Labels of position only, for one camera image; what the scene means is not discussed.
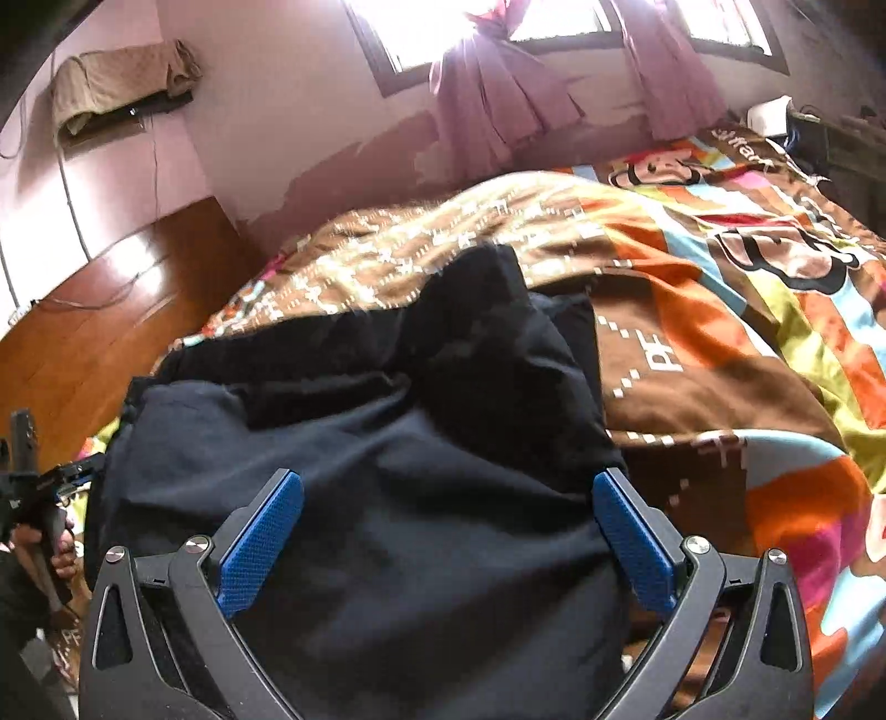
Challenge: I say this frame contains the pink curtain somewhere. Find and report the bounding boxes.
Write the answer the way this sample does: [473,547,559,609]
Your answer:
[612,0,729,141]
[427,0,591,185]

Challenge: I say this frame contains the dark-framed window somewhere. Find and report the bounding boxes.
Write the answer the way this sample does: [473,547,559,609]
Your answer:
[342,0,791,99]

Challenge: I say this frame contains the colourful printed blanket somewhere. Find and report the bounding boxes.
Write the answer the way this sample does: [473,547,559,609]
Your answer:
[48,123,886,720]

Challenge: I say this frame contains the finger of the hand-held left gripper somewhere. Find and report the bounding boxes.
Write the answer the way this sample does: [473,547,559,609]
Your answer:
[38,452,109,497]

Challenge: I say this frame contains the person's left hand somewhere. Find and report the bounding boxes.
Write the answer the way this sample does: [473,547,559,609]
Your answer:
[14,508,79,584]

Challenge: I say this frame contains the dark wall shelf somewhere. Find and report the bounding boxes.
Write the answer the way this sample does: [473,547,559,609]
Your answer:
[61,93,196,143]

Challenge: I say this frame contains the brown cloth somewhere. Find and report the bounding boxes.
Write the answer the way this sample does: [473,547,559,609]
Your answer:
[51,39,203,137]

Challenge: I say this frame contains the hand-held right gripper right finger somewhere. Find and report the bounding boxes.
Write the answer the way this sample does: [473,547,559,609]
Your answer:
[591,469,815,720]

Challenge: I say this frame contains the wooden headboard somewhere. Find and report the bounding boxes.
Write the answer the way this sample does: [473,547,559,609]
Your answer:
[0,197,270,459]

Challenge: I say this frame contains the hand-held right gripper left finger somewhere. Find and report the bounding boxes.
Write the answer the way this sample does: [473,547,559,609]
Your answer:
[78,469,306,720]

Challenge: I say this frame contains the dark furniture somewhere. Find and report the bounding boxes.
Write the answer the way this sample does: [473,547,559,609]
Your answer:
[787,102,886,233]

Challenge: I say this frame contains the black padded jacket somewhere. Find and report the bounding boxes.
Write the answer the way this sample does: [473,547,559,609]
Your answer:
[83,242,632,720]

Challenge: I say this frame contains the white wall cable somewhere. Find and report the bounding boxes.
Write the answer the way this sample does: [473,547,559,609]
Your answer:
[53,147,95,263]

